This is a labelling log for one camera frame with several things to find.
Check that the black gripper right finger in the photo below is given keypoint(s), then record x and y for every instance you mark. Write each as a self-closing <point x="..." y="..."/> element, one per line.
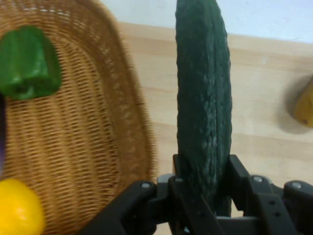
<point x="276" y="210"/>

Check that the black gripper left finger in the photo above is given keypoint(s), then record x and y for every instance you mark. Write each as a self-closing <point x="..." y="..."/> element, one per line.
<point x="146" y="213"/>

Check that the dark green cucumber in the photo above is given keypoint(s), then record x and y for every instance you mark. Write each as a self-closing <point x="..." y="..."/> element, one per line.
<point x="203" y="98"/>

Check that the woven wicker basket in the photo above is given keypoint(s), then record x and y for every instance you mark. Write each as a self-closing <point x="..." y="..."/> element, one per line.
<point x="85" y="137"/>

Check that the yellowish brown potato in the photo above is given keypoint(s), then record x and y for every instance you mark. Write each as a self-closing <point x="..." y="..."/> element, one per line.
<point x="306" y="107"/>

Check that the light wooden cutting board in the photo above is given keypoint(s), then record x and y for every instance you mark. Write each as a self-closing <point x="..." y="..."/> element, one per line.
<point x="259" y="98"/>

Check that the yellow bell pepper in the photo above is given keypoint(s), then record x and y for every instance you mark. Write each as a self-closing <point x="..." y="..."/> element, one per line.
<point x="17" y="208"/>

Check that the purple eggplant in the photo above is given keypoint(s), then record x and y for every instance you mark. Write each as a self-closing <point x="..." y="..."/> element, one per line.
<point x="2" y="137"/>

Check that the green bell pepper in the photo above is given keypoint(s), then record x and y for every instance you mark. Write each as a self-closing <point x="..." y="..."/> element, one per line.
<point x="27" y="66"/>

